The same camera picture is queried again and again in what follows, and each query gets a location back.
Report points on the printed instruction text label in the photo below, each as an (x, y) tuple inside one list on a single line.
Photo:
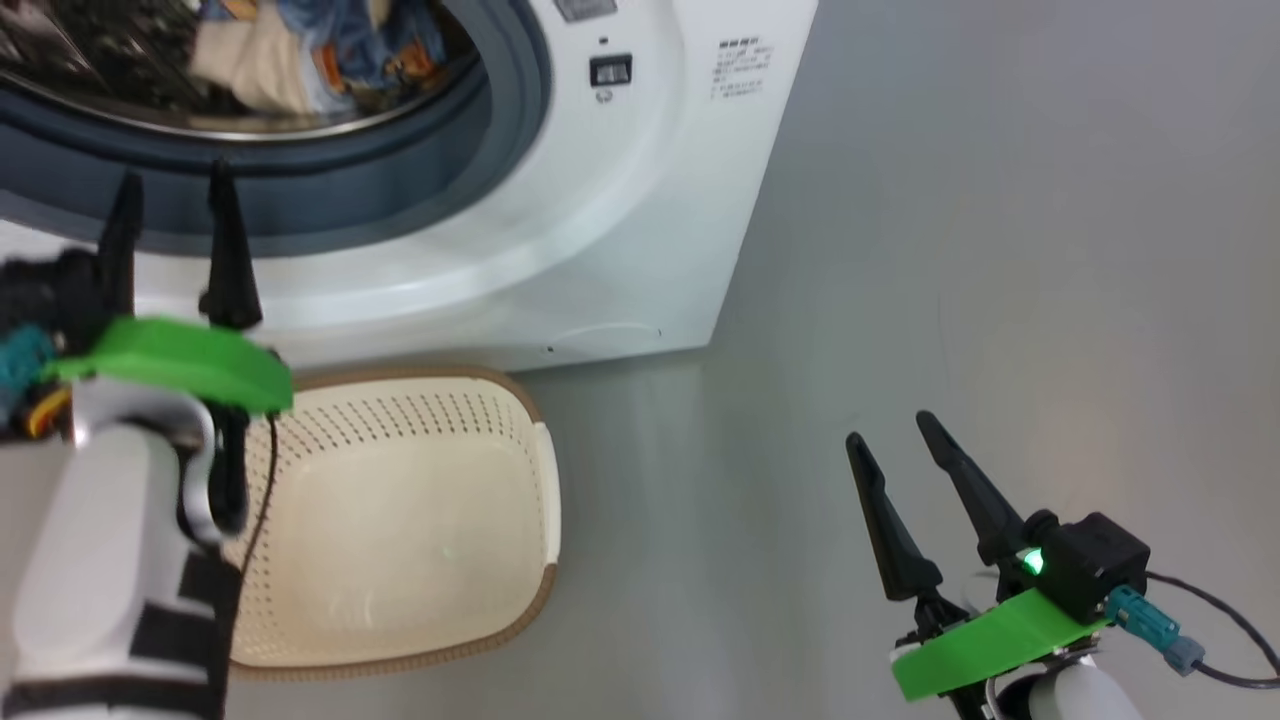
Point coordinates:
[(743, 68)]

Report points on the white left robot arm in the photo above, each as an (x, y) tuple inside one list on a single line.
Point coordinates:
[(100, 560)]

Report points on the round white filter cover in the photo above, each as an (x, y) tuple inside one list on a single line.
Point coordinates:
[(600, 340)]

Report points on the blue cartoon print garment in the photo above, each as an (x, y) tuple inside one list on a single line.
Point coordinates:
[(390, 50)]

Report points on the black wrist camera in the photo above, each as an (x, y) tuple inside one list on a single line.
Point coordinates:
[(1095, 560), (50, 295)]

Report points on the cream perforated laundry basket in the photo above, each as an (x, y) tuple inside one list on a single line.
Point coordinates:
[(400, 520)]

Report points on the black square door latch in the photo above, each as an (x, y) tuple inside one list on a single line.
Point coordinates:
[(610, 70)]

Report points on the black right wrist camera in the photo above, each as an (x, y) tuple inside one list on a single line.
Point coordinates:
[(1095, 560)]

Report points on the white front-load washing machine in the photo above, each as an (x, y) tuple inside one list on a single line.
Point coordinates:
[(650, 200)]

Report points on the grey rubber door gasket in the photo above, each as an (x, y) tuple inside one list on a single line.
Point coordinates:
[(400, 190)]

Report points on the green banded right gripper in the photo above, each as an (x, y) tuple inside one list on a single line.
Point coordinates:
[(1000, 635)]

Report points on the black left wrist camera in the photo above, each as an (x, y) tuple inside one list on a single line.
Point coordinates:
[(50, 295)]

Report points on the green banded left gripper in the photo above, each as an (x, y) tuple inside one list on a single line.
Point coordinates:
[(180, 360)]

